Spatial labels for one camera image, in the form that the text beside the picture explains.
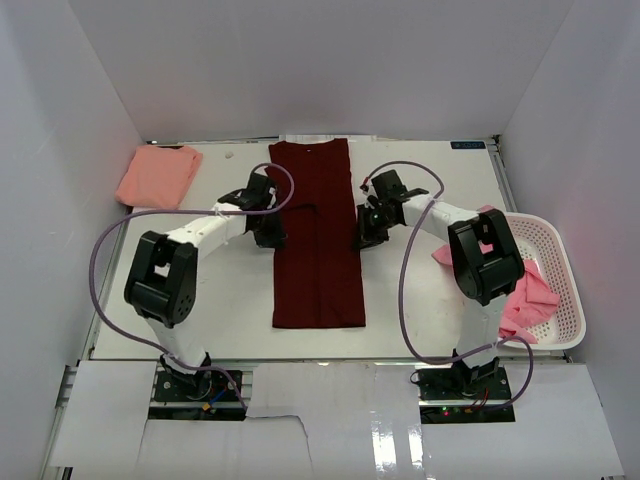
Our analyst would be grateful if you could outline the white perforated plastic basket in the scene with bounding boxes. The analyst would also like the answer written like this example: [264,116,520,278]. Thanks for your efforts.
[505,212,587,355]

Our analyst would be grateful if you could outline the folded salmon t shirt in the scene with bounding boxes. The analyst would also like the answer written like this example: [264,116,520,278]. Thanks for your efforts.
[115,145,203,210]

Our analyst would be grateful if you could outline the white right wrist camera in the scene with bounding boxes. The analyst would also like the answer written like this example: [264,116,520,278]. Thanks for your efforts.
[359,176,378,208]

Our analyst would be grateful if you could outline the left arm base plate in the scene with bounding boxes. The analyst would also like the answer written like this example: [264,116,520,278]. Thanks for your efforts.
[152,367,243,405]

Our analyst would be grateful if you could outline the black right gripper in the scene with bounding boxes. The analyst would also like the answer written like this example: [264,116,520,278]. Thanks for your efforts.
[352,204,398,251]

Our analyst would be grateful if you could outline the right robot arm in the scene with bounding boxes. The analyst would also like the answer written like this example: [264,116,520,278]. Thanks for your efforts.
[355,167,525,399]

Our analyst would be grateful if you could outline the pink t shirt in basket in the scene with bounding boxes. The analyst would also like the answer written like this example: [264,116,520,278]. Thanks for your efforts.
[428,202,560,348]

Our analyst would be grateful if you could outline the dark red t shirt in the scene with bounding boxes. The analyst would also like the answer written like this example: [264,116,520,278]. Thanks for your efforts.
[267,139,366,329]

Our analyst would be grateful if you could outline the papers behind table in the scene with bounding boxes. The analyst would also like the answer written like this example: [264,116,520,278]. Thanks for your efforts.
[279,134,377,145]

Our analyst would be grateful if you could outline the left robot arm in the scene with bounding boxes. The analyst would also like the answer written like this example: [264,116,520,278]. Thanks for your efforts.
[124,172,286,399]

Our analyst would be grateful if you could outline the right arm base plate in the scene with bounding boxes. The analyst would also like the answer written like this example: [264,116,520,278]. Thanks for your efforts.
[409,367,512,404]

